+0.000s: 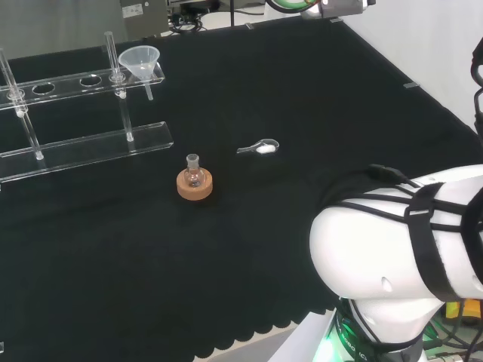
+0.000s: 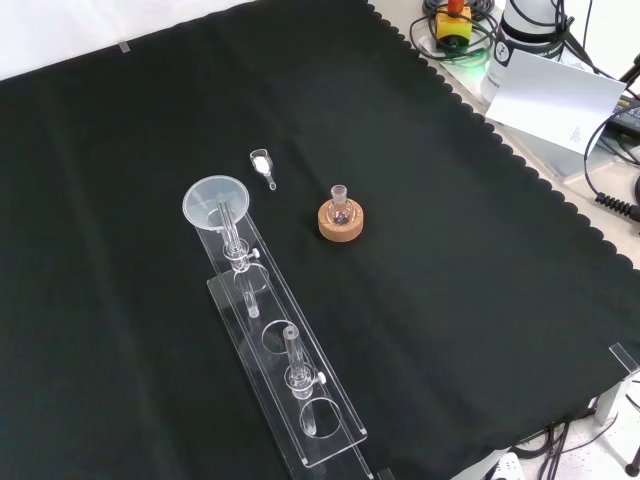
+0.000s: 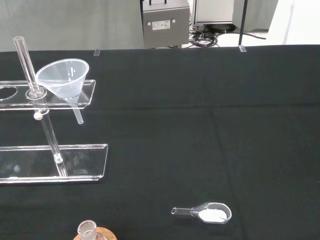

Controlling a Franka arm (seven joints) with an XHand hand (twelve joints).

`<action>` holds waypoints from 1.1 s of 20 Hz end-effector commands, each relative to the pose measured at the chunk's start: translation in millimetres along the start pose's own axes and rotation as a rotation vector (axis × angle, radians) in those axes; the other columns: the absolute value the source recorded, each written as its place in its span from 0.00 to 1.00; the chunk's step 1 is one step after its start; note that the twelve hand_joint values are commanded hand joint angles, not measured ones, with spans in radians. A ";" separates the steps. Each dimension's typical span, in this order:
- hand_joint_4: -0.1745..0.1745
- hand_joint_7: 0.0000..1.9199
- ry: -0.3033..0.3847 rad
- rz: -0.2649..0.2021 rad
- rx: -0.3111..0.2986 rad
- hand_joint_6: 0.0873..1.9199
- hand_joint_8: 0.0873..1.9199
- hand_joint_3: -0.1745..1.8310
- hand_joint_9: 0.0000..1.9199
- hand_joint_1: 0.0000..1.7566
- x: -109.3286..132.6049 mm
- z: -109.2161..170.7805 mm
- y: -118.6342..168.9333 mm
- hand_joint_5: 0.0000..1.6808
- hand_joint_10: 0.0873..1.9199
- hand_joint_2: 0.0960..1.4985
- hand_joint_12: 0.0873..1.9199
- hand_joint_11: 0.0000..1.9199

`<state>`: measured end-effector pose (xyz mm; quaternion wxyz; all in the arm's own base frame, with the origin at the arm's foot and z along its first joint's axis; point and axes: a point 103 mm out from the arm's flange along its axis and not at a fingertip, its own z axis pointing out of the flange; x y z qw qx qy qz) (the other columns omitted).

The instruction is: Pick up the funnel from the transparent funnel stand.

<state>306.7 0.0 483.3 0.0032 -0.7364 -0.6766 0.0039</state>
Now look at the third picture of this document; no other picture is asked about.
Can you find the clear acrylic funnel stand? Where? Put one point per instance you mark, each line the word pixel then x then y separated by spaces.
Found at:
pixel 75 160

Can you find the glass weighing funnel with powder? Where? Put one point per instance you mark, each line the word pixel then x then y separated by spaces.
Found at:
pixel 212 215

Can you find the black bench cloth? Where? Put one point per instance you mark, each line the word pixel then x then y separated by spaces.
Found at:
pixel 200 125

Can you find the clear cloth clip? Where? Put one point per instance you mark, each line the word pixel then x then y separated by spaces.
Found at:
pixel 242 49
pixel 97 52

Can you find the grey metal equipment box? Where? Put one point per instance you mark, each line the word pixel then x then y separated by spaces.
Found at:
pixel 165 25

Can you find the white cabinet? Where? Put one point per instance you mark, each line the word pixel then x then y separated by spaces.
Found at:
pixel 215 11

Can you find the black upright pole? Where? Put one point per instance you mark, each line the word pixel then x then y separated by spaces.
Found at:
pixel 243 22

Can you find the round-bottom glass flask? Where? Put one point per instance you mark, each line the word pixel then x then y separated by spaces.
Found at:
pixel 87 228

